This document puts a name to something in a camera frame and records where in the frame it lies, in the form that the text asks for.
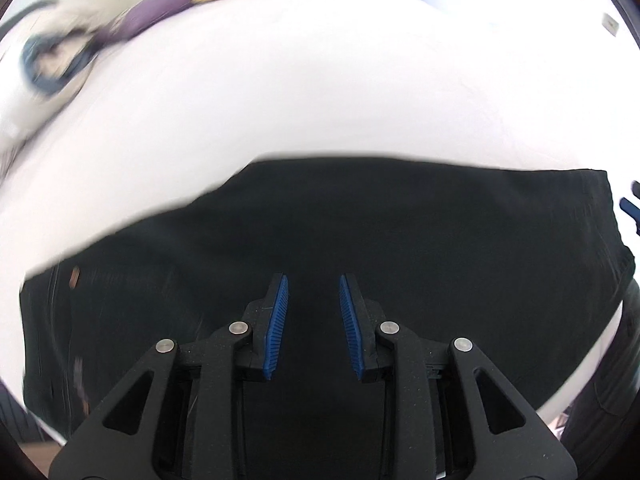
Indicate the white bed sheet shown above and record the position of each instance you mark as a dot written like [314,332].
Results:
[310,95]

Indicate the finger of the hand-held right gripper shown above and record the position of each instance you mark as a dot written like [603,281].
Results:
[628,208]

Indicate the black pants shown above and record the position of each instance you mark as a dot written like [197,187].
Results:
[400,240]

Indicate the printed white pillow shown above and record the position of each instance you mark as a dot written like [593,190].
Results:
[47,60]

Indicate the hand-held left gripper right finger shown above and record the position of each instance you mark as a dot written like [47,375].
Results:
[351,327]

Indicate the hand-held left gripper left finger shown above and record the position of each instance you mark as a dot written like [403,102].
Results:
[276,327]

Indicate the purple pillow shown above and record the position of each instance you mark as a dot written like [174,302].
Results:
[145,16]

